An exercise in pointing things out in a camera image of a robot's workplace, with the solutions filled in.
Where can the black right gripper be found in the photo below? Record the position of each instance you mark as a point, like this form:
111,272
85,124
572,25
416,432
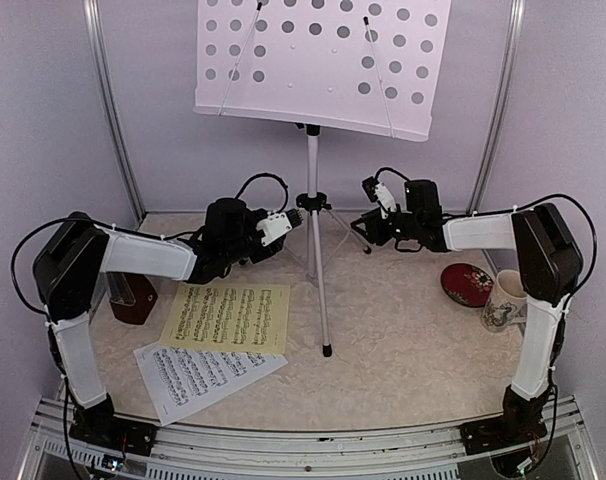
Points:
375,233

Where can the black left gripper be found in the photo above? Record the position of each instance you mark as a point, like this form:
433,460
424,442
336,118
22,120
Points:
275,246

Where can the yellow sheet music page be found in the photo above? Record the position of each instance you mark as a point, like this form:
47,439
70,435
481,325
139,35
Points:
229,317

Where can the white perforated music stand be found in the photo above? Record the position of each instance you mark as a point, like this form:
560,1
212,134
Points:
363,66

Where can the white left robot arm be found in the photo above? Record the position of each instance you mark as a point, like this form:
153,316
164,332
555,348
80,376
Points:
67,268

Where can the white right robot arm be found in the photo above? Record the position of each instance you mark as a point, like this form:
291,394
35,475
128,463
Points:
550,263

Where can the red floral coaster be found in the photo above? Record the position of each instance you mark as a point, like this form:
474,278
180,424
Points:
466,284

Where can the floral ceramic mug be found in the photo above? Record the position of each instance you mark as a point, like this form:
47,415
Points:
507,303

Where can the brown wooden metronome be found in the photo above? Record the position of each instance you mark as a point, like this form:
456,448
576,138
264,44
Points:
131,297

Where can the white sheet music page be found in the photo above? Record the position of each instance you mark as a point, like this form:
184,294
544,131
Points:
181,382

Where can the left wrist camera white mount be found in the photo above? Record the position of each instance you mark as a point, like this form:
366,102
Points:
273,227

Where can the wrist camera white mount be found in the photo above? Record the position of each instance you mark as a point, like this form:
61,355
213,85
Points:
377,192
273,227

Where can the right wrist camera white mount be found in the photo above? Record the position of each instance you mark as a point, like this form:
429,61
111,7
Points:
377,192

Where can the right aluminium corner post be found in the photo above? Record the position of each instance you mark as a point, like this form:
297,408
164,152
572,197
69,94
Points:
500,103

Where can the aluminium corner post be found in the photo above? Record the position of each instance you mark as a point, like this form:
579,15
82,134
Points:
93,23
500,103

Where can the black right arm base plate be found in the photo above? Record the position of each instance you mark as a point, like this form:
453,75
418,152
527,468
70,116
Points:
481,436

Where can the aluminium front rail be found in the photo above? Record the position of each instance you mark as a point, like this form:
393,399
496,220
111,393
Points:
184,451

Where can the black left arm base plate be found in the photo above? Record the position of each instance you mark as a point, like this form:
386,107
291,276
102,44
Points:
125,436

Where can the left aluminium corner post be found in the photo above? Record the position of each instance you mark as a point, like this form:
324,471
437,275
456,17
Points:
93,23

